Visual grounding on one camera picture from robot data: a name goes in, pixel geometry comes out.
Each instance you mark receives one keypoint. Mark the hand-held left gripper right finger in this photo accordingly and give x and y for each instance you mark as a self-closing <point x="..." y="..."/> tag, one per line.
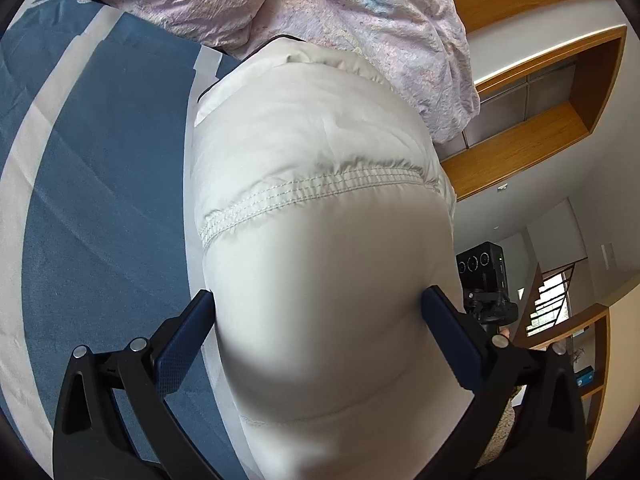
<point x="450" y="340"/>

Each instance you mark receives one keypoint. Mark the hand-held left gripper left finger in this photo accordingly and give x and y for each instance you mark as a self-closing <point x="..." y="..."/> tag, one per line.
<point x="182" y="357"/>

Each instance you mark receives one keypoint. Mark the white puffer jacket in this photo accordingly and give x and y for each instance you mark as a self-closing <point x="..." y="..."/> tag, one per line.
<point x="320" y="270"/>

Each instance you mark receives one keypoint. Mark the staircase railing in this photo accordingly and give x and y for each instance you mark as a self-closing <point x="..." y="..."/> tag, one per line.
<point x="547" y="300"/>

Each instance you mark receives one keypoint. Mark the wooden bookshelf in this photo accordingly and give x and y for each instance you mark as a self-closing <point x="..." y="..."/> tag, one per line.
<point x="597" y="355"/>

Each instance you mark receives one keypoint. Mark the blue box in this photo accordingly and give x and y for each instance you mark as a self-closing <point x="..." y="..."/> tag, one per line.
<point x="585" y="378"/>

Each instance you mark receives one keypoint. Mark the blue striped bedsheet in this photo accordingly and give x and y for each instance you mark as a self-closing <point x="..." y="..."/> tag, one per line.
<point x="95" y="200"/>

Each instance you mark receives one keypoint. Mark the pink patterned duvet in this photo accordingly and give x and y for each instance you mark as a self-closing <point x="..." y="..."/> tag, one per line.
<point x="360" y="25"/>

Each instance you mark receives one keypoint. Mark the wooden wall shelf frame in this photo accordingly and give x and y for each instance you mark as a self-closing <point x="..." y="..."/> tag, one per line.
<point x="530" y="145"/>

